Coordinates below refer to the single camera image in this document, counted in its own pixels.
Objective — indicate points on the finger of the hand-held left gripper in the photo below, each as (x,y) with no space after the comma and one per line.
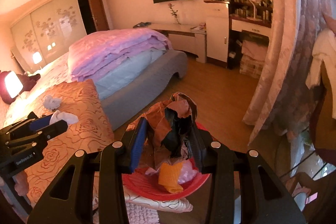
(52,129)
(39,123)

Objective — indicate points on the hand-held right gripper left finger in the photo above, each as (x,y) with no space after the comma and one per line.
(139,140)

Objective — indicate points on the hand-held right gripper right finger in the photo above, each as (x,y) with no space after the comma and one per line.
(198,146)

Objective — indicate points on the white cloth item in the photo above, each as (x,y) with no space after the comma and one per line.
(64,117)

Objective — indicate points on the white tissue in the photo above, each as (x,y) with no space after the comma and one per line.
(52,102)

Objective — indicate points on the pale pink plastic bag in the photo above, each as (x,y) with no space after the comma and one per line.
(187,174)

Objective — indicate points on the brown and black garment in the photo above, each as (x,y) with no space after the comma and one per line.
(172,124)

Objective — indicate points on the orange textured cloth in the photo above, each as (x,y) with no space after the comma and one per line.
(169,176)

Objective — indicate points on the red plastic mesh basket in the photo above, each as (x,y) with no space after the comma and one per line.
(141,184)

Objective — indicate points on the rose patterned bedspread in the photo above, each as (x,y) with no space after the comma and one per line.
(78,108)

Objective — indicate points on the dark brown plush toy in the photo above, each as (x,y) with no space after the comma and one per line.
(30,81)

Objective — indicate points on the white shade table lamp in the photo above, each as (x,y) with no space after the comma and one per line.
(13,83)

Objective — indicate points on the pink floral bed sheet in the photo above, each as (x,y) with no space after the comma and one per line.
(52,74)

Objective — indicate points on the grey bed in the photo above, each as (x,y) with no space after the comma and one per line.
(147,87)

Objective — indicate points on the light blue folded blanket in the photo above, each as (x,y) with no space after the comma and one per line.
(123,69)

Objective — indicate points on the pink fluffy mat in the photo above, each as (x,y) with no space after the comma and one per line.
(141,213)

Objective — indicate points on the small black bin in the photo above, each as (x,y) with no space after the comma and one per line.
(232,60)

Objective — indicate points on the flower patterned sliding wardrobe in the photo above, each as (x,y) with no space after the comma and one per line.
(47,29)

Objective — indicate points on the checked storage box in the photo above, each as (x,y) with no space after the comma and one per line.
(250,66)

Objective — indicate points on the pink folded quilt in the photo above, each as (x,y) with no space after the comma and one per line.
(118,45)

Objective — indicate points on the low white desk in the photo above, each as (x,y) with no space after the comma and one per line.
(183,40)

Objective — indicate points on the pink folded cloth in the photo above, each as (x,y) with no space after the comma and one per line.
(253,49)

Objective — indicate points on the white tall cabinet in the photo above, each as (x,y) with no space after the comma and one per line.
(216,35)

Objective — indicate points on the small dark tray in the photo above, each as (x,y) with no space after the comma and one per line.
(141,24)

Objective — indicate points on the pink small box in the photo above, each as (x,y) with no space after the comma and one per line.
(199,27)

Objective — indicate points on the pink floral curtain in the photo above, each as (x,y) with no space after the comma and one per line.
(283,56)

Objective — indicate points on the brown wooden door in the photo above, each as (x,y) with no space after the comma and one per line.
(98,11)

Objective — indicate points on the dark wood dressing table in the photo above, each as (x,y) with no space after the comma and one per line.
(249,27)

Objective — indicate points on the rose in glass vase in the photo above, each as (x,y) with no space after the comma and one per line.
(173,11)

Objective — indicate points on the brown hanging garment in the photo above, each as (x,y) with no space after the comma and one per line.
(328,108)

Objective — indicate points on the cream knit sweater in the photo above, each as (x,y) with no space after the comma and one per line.
(320,56)

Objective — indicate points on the pink knit hat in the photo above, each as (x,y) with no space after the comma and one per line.
(331,22)

